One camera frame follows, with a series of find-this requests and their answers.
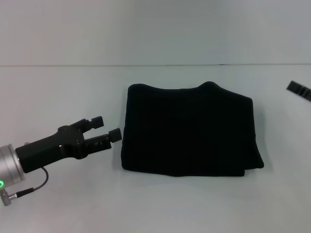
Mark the black shirt with FREE print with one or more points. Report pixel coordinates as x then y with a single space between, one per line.
189 128

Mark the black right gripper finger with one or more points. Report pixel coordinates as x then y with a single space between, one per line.
300 89

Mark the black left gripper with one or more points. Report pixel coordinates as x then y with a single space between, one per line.
48 148

